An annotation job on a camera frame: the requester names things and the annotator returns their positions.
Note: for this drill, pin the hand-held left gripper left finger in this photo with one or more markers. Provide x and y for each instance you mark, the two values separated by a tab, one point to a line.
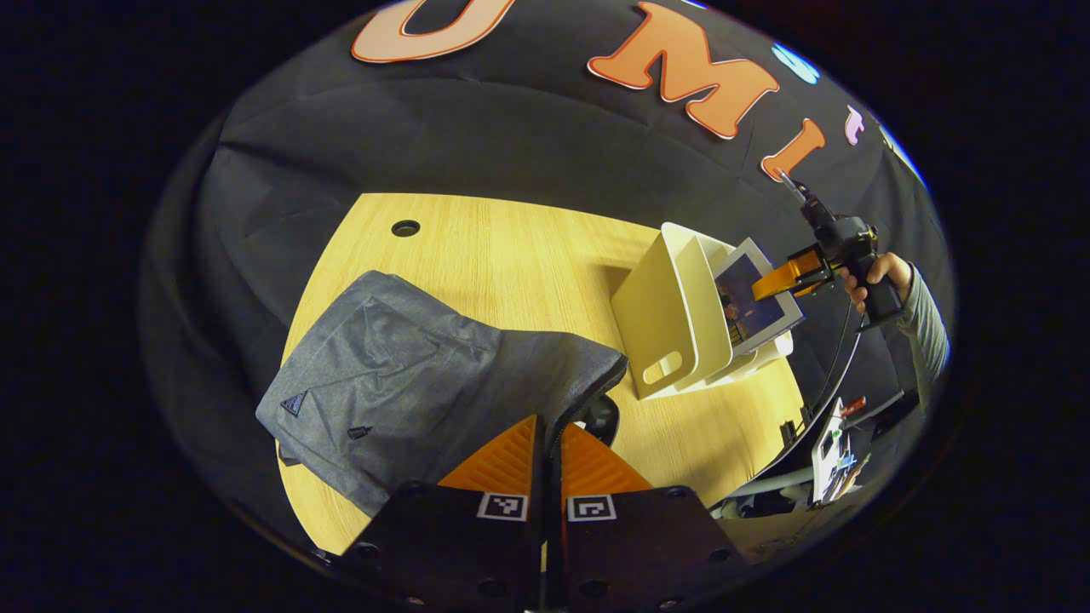
460	545

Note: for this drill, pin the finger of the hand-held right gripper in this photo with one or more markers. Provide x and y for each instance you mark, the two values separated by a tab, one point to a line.
779	279

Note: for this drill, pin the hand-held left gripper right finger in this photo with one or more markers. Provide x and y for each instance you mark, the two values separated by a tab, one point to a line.
639	545

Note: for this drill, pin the blue book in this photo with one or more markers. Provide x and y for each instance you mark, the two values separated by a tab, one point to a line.
758	319

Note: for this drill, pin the cream plastic bookshelf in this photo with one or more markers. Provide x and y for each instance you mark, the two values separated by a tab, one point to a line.
668	315

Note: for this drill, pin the grey schoolbag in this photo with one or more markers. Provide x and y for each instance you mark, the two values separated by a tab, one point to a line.
409	375

